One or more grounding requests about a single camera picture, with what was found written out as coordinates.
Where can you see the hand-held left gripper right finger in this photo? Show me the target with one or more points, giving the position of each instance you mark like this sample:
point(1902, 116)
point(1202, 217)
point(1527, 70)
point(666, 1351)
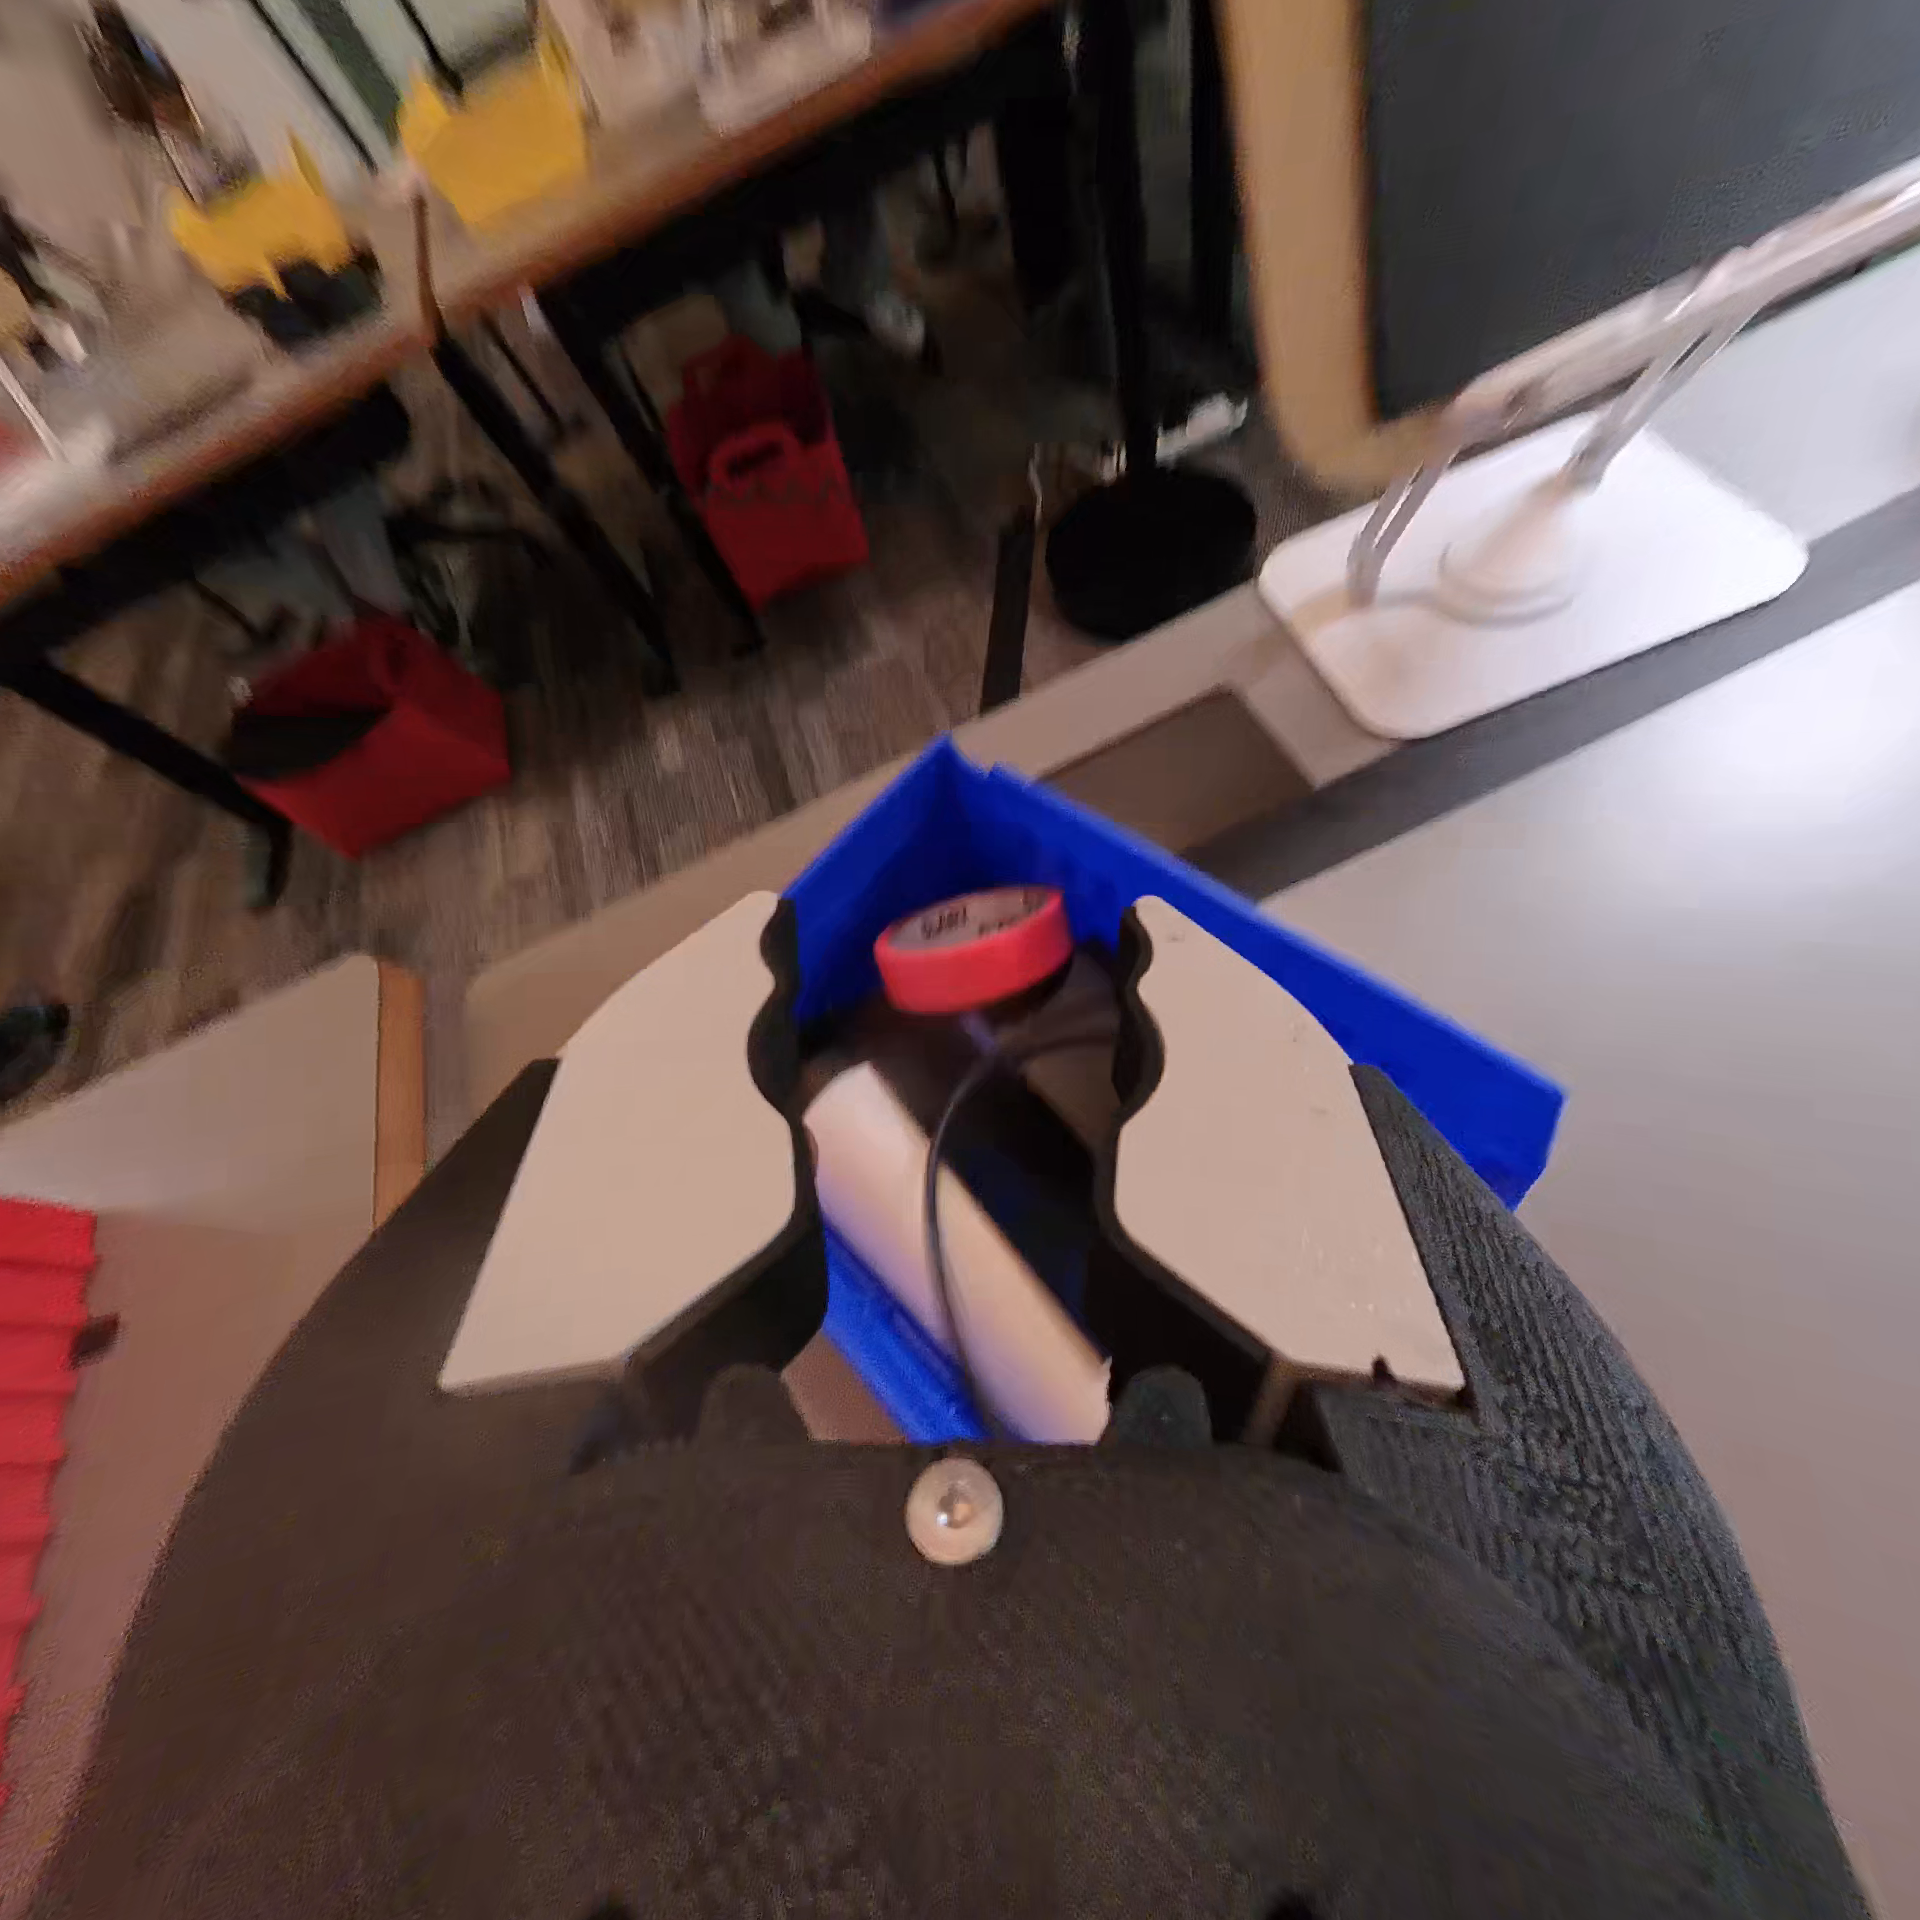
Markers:
point(1290, 1184)

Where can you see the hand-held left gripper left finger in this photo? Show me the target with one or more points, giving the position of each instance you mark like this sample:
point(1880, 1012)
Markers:
point(629, 1170)

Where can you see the blue plastic bin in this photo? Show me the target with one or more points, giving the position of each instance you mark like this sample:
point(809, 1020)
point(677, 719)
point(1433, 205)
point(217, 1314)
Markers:
point(1350, 1036)

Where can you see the red tape roll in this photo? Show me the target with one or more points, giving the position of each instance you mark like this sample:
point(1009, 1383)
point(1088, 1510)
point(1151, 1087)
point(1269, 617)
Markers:
point(968, 968)

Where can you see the white cylinder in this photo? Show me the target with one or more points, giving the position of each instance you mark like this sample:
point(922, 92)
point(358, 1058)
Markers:
point(1020, 1319)

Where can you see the red tote bag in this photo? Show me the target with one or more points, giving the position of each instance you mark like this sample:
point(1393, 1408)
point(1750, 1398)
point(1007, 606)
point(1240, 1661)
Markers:
point(389, 764)
point(780, 511)

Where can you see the red plastic bin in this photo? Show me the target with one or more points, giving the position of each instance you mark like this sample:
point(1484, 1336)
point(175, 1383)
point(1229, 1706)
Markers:
point(38, 1350)

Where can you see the black floor lamp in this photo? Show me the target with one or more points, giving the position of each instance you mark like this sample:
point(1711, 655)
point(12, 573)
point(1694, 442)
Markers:
point(1149, 557)

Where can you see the white board stand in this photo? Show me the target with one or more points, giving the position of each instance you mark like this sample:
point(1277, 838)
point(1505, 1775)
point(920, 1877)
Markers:
point(1652, 599)

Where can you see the wood-edged desk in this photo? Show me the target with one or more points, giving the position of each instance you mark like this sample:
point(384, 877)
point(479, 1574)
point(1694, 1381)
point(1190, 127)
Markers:
point(301, 376)

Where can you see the yellow plastic bin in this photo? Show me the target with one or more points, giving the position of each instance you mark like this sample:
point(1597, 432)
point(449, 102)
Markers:
point(254, 233)
point(495, 158)

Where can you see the wood-edged black board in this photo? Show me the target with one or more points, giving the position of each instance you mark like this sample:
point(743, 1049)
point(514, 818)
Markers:
point(1575, 181)

